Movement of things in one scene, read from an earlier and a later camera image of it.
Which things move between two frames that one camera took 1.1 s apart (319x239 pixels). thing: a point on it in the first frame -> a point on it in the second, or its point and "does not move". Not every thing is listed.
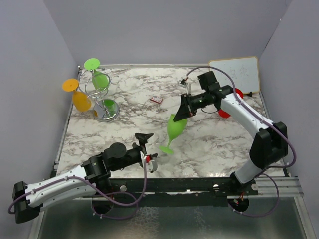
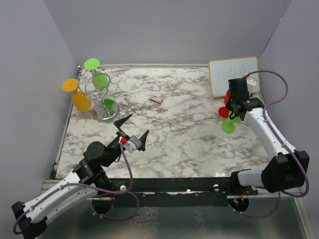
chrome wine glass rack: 94,83 does not move
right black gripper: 184,111 -> 229,103
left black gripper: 142,140 -> 118,124
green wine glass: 175,130 -> 228,126
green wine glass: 100,80 does not move
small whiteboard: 244,70 does not move
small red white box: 156,99 does not move
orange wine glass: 81,102 does not move
